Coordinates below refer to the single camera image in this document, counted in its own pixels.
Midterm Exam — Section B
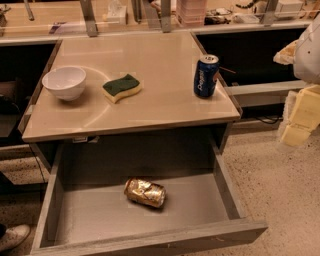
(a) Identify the blue Pepsi can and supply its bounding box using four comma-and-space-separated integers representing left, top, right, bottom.
194, 54, 219, 98

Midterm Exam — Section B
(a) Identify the white box on shelf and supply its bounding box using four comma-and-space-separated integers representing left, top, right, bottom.
106, 2, 127, 25

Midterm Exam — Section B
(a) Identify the white shoe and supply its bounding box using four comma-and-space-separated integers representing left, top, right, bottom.
0, 224, 31, 252

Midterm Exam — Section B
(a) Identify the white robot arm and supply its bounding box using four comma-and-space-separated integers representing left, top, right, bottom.
273, 15, 320, 147

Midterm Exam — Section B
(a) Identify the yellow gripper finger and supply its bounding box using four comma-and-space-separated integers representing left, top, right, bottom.
273, 40, 297, 65
280, 85, 320, 147

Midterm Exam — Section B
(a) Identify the white bowl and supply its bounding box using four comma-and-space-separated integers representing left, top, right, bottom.
42, 66, 86, 101

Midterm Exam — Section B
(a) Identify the grey open drawer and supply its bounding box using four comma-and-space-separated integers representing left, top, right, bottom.
31, 129, 267, 256

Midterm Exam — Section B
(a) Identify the grey counter cabinet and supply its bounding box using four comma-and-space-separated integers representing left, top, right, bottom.
21, 32, 240, 178

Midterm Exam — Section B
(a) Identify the pink stacked container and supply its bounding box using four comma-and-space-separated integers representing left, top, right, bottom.
176, 0, 207, 27

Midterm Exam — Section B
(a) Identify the green yellow sponge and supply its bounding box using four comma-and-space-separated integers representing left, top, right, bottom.
102, 74, 142, 103

